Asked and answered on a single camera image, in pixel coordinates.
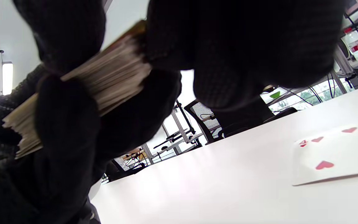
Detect person's right hand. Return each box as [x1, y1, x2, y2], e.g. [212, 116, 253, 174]
[13, 0, 346, 111]

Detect person's left hand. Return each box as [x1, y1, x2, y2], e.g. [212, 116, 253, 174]
[0, 64, 182, 224]

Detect deck of playing cards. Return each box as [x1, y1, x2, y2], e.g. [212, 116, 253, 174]
[2, 20, 153, 160]

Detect red hearts playing card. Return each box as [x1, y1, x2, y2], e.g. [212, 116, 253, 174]
[292, 124, 358, 186]

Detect black mesh office chair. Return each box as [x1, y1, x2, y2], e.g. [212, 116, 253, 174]
[184, 99, 298, 145]

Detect clear bottle red cap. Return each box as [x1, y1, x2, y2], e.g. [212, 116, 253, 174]
[343, 27, 358, 61]

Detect white wall light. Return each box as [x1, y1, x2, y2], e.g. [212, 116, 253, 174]
[1, 61, 14, 96]

